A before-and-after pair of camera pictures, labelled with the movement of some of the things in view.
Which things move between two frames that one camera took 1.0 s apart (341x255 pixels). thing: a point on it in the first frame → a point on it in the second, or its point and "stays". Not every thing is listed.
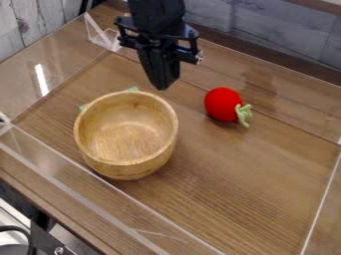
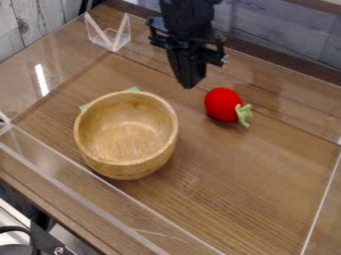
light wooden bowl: [126, 129] stays
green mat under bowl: [132, 89] stays
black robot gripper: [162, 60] → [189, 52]
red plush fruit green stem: [223, 106] stays
